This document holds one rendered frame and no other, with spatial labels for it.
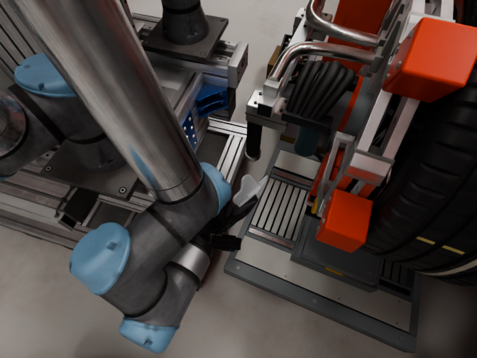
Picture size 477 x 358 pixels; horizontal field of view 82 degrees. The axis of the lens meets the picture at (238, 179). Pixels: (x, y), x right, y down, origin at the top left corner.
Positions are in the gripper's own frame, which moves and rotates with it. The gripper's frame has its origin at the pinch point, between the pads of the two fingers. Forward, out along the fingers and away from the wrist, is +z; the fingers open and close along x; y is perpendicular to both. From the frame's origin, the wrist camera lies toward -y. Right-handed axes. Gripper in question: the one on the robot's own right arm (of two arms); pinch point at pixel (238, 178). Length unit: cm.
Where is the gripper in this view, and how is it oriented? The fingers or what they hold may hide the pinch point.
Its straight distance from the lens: 61.1
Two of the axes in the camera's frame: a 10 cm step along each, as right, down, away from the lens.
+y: -3.9, -7.2, -5.7
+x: -8.5, 0.3, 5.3
